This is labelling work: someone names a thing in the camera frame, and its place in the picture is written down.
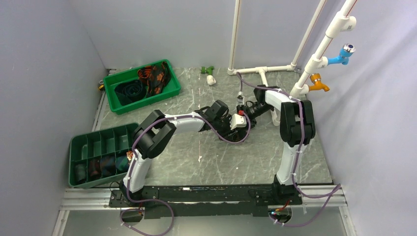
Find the blue faucet tap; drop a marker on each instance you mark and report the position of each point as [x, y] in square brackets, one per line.
[344, 54]

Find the brown patterned necktie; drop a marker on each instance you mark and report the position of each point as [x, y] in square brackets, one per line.
[238, 134]

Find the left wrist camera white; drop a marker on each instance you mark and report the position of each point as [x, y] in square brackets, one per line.
[238, 120]

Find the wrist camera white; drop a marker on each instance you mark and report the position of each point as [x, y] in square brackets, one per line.
[240, 98]
[238, 120]

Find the white pipe fitting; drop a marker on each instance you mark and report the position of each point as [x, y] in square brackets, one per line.
[211, 80]

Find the rolled dark red tie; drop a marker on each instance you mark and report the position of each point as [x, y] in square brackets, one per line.
[94, 171]

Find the green pipe fitting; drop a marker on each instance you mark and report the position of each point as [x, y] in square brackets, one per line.
[207, 70]

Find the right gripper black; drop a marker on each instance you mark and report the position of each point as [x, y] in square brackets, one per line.
[253, 122]

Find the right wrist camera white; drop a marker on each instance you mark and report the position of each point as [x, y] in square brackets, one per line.
[240, 98]

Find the rolled black tie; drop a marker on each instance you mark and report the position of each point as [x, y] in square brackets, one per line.
[80, 173]

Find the rolled colourful floral tie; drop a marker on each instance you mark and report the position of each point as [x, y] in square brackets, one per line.
[129, 155]

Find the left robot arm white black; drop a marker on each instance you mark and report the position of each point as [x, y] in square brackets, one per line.
[155, 132]

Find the rolled navy plaid tie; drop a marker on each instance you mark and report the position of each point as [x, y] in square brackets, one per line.
[108, 166]

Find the orange faucet tap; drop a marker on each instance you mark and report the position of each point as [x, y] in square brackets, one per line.
[317, 83]

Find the dark teal tie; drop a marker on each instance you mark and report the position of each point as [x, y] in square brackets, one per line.
[131, 92]

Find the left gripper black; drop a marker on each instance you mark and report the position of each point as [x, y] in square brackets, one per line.
[223, 135]

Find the white pvc pipe frame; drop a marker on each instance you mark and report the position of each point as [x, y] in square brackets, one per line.
[341, 22]

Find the green open tray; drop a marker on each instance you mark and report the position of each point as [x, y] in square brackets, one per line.
[111, 81]

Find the green compartment organizer tray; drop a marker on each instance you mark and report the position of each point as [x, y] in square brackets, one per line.
[115, 141]

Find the rolled dark green tie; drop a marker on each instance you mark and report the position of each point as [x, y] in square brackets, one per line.
[122, 164]

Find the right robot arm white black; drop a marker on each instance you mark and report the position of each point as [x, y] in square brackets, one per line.
[297, 128]

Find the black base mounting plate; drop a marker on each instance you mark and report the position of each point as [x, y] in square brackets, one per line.
[156, 208]

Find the orange black tie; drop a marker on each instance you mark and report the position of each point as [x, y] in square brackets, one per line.
[155, 76]

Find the aluminium rail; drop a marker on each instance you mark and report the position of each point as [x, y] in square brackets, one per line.
[101, 199]

